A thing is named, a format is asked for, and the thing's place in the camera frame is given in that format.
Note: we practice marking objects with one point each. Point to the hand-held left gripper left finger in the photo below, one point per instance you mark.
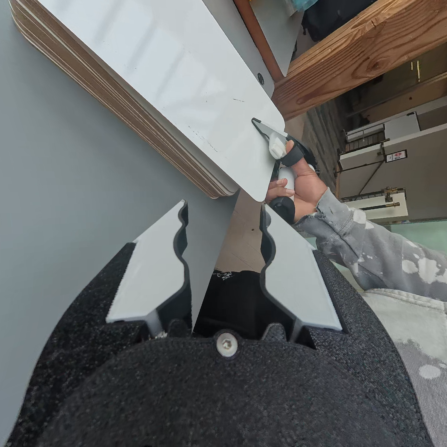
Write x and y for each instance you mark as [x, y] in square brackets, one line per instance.
[146, 279]

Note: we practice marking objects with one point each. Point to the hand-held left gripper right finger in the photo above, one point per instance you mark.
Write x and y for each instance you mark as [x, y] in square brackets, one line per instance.
[300, 283]

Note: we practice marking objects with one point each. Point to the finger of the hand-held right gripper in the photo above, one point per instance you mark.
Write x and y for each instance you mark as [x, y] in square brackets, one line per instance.
[270, 132]

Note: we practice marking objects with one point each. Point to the white rounded board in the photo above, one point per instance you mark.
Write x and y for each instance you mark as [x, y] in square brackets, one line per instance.
[157, 70]

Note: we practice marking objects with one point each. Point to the stack of white panels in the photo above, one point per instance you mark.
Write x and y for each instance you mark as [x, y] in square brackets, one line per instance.
[87, 70]

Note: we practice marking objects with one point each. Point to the person's right forearm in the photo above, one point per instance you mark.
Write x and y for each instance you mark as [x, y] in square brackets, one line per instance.
[366, 244]

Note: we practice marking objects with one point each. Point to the person's right hand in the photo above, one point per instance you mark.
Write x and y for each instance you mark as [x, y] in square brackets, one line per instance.
[310, 192]

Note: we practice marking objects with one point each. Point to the grey spattered sweatshirt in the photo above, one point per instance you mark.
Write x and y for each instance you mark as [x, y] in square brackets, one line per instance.
[412, 331]

